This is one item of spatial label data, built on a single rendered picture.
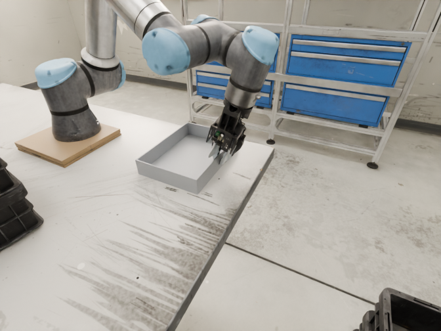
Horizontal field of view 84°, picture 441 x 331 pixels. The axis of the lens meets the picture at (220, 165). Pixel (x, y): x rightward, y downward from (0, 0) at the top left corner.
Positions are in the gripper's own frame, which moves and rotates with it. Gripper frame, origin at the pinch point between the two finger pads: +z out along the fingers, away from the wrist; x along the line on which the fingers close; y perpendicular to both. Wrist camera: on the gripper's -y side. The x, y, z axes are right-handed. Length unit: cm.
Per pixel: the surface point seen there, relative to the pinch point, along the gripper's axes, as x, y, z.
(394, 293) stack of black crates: 50, 15, -1
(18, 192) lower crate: -28.7, 37.2, 0.2
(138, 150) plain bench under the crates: -26.7, 1.3, 11.6
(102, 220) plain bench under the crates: -15.7, 29.8, 8.2
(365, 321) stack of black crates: 51, 18, 10
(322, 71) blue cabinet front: 22, -140, 1
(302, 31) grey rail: -3, -139, -17
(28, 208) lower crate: -28.2, 36.8, 5.7
